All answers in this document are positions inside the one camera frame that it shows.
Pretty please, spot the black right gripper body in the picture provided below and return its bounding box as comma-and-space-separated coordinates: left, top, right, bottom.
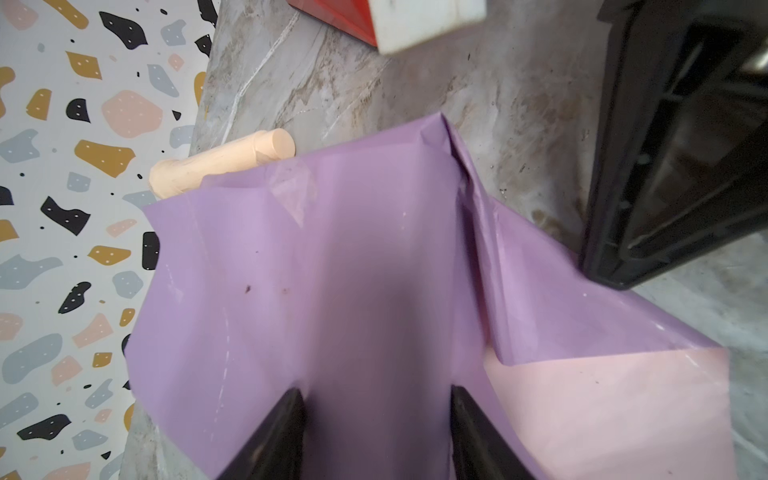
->
579, 1, 767, 290

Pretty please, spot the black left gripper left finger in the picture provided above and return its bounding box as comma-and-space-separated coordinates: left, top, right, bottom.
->
217, 388, 306, 480

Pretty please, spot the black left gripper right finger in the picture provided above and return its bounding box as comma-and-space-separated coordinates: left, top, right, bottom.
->
450, 385, 534, 480

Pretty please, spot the pink wrapping paper sheet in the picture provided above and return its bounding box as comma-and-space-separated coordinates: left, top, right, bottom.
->
126, 114, 736, 479

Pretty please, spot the red tape dispenser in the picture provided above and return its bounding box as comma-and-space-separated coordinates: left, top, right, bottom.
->
287, 0, 377, 47

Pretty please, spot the beige toy microphone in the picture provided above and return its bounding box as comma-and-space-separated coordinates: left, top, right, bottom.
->
148, 128, 296, 199

